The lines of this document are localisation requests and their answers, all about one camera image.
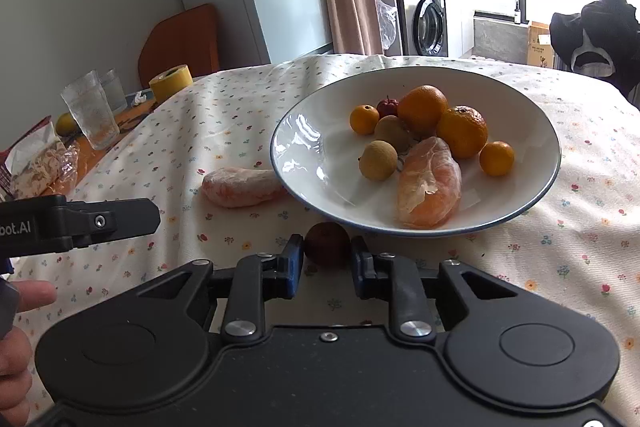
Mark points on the clear drinking glass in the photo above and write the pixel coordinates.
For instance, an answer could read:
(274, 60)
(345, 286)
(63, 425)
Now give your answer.
(87, 103)

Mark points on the white bowl with blue rim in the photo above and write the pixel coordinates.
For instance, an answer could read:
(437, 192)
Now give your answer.
(315, 152)

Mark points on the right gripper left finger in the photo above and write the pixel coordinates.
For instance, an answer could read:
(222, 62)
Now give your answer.
(137, 349)

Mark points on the dark red small fruit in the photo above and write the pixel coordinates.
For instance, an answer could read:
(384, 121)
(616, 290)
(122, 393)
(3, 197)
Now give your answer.
(387, 107)

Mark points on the grey washing machine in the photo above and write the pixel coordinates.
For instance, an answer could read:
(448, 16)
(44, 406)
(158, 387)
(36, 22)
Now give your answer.
(423, 27)

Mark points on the floral white tablecloth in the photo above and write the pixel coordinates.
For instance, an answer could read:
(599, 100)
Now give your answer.
(579, 246)

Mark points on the large orange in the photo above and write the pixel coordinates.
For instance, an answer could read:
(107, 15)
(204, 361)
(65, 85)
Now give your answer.
(464, 130)
(421, 108)

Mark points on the yellow tape roll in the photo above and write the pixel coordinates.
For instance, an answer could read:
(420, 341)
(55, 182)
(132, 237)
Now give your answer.
(169, 83)

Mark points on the small kumquat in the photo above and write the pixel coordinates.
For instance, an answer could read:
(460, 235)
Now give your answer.
(364, 119)
(497, 158)

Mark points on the yellow lemon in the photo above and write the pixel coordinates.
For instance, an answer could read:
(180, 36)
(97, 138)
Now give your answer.
(66, 125)

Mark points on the large orange front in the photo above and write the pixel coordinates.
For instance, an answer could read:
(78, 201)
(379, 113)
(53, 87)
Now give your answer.
(464, 130)

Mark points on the large orange back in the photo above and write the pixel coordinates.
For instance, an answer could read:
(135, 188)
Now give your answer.
(421, 108)

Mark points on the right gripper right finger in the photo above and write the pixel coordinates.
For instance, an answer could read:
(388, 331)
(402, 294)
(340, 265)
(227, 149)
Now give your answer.
(508, 346)

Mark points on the tissue pack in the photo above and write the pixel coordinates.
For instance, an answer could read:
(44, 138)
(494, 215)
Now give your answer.
(55, 169)

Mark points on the black clothes pile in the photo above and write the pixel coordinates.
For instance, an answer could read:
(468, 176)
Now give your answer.
(601, 41)

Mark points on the cardboard box on floor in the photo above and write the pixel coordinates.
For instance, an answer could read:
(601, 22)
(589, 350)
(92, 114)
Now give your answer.
(539, 49)

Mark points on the person's left hand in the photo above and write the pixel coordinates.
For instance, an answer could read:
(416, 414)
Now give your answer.
(16, 352)

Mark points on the tan longan fruit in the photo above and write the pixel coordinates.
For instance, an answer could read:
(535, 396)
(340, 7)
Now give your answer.
(378, 161)

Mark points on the red snack bag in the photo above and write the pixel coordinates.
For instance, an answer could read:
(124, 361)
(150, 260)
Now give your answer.
(16, 158)

